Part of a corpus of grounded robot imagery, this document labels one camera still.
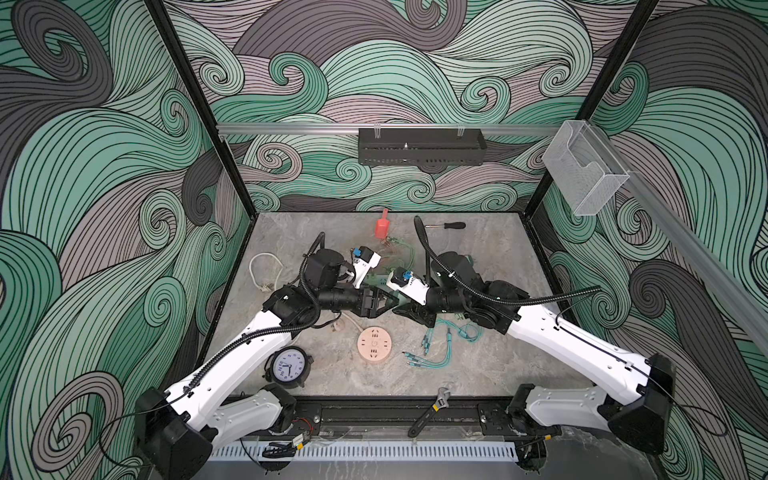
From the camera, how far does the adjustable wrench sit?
0.73 metres

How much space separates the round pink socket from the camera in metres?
0.83

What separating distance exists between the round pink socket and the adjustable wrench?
0.17 metres
